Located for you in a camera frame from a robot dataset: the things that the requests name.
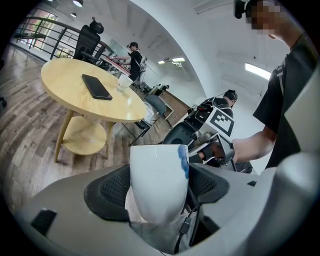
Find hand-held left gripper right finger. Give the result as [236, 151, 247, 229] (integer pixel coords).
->
[188, 162, 261, 248]

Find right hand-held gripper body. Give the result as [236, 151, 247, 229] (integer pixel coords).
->
[191, 106, 237, 167]

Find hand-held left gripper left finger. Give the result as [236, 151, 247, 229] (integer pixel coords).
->
[14, 163, 161, 256]

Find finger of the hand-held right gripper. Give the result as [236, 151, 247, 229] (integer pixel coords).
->
[188, 140, 221, 164]

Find white ceramic cup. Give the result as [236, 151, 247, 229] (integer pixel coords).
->
[129, 144, 190, 225]

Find person's right forearm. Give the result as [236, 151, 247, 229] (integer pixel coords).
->
[232, 124, 279, 164]

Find person's right hand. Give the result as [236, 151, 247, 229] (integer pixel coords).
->
[205, 142, 226, 160]

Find black chair back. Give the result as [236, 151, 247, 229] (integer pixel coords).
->
[162, 122, 199, 146]

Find white plastic bag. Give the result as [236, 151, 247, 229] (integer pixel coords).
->
[143, 100, 156, 126]

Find grey chair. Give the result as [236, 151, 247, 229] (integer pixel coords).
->
[128, 94, 168, 147]

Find person's grey trousers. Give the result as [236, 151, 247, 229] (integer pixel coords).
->
[129, 213, 199, 256]

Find person's black t-shirt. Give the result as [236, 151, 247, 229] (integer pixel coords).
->
[252, 32, 319, 169]

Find clear glass cup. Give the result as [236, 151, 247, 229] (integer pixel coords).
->
[115, 74, 134, 94]

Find black smartphone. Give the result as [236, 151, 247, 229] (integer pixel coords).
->
[81, 73, 114, 101]

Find round wooden table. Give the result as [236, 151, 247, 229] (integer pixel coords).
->
[40, 57, 148, 164]

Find person's head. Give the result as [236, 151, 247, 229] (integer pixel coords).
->
[245, 0, 305, 51]

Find red table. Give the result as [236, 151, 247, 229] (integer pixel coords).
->
[100, 55, 132, 74]

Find black headrest office chair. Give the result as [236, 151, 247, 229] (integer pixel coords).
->
[73, 16, 106, 64]

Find black metal railing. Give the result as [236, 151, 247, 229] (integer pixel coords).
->
[9, 15, 111, 61]

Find black cable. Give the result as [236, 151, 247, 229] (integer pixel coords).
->
[173, 203, 201, 255]

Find black head camera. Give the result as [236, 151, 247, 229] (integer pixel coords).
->
[233, 0, 251, 20]

